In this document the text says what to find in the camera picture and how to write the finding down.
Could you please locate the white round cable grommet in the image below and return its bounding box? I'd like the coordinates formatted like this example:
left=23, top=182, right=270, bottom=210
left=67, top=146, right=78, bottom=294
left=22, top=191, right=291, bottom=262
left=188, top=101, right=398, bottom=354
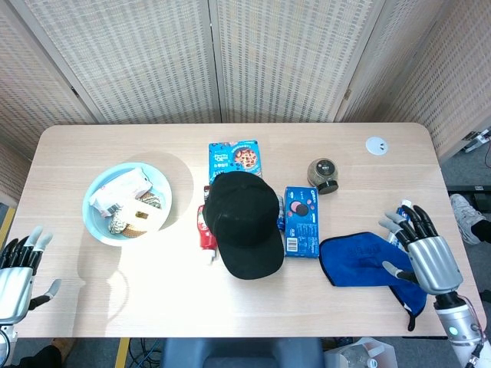
left=365, top=136, right=389, bottom=156

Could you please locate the blue cloth with black trim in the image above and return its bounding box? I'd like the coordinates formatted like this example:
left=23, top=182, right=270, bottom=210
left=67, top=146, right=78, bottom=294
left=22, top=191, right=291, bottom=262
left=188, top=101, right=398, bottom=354
left=319, top=231, right=429, bottom=332

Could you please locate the white sneaker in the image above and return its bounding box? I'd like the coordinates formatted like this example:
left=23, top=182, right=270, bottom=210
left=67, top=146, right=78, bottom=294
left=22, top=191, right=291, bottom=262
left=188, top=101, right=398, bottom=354
left=449, top=193, right=486, bottom=245

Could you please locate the glass jar with black lid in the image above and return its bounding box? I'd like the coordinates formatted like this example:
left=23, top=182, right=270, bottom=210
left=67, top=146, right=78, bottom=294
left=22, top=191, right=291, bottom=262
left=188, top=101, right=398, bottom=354
left=307, top=157, right=340, bottom=196

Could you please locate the woven folding screen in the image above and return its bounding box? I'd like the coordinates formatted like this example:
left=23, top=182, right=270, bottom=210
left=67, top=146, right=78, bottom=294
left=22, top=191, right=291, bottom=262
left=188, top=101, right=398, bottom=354
left=0, top=0, right=491, bottom=162

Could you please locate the red ketchup bottle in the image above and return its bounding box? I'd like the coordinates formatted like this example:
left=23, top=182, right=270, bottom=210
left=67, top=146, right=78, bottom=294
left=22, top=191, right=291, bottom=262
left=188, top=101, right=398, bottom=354
left=196, top=204, right=220, bottom=265

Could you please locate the white pink plastic packet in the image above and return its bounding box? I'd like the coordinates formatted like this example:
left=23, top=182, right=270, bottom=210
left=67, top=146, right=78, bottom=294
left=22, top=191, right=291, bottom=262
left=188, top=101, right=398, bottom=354
left=89, top=167, right=153, bottom=219

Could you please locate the white plastic container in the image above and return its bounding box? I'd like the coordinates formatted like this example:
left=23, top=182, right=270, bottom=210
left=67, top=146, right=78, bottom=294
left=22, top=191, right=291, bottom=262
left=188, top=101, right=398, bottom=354
left=325, top=337, right=400, bottom=368

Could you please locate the black baseball cap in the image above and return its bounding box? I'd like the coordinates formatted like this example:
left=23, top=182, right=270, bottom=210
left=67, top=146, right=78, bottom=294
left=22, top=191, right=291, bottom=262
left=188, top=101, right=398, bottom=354
left=203, top=171, right=285, bottom=281

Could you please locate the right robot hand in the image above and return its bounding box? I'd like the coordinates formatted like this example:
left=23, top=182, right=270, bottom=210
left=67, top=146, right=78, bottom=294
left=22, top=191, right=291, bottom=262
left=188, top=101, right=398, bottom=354
left=378, top=205, right=464, bottom=296

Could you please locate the light blue plastic bowl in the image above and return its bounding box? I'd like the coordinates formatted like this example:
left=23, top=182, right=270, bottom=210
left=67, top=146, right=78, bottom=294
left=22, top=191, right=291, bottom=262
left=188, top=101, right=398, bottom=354
left=81, top=162, right=173, bottom=247

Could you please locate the blue white toothpaste tube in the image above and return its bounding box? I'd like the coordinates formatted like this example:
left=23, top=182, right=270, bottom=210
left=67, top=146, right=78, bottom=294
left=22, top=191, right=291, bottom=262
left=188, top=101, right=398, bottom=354
left=387, top=199, right=414, bottom=246

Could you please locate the dark robot base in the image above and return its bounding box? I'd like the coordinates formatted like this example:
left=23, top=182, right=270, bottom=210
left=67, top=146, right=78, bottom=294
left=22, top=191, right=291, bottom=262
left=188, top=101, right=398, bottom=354
left=160, top=337, right=325, bottom=368

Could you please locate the blue drink can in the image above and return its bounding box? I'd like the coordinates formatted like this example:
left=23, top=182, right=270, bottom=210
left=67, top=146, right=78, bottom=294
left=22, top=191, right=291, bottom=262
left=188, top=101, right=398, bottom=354
left=276, top=195, right=287, bottom=231

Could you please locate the black desk foot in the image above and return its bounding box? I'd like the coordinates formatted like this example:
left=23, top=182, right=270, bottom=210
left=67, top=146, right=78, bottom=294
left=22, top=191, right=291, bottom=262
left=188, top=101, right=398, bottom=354
left=447, top=185, right=491, bottom=210

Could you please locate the blue Oreo box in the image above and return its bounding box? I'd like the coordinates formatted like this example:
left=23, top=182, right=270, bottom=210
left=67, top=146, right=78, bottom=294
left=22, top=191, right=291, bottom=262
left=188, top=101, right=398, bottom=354
left=283, top=186, right=321, bottom=258

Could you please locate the steel wool scrubber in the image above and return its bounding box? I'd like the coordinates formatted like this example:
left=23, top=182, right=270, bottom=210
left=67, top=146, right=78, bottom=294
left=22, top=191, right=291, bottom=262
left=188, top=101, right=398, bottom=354
left=108, top=212, right=128, bottom=235

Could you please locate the blue chocolate chip cookie box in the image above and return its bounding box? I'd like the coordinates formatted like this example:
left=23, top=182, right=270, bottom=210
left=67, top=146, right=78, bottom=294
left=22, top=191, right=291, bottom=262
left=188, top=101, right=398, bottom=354
left=208, top=140, right=264, bottom=186

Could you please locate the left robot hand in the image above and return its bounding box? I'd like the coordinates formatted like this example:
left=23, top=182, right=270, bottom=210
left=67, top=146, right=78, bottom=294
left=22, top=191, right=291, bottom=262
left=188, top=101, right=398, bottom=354
left=0, top=225, right=62, bottom=325

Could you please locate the white power strip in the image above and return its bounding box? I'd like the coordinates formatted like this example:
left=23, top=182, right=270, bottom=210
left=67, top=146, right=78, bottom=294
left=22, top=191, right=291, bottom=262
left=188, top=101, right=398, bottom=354
left=462, top=130, right=491, bottom=153

